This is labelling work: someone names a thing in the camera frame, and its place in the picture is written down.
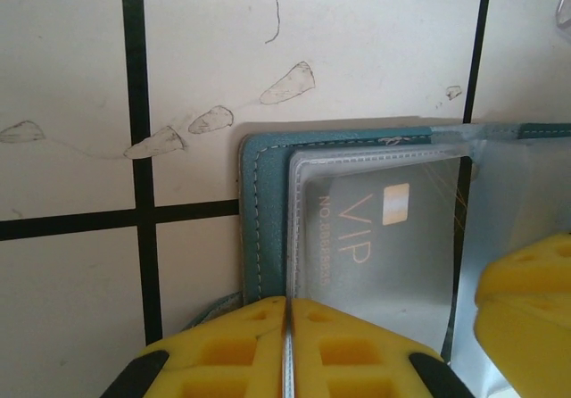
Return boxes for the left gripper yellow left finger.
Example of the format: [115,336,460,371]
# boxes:
[100,296,287,398]

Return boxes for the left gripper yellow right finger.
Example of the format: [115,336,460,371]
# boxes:
[288,297,466,398]

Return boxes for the black VIP card gold lines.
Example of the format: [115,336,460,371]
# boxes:
[296,156,468,366]

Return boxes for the teal leather card holder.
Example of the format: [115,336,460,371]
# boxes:
[178,119,571,398]

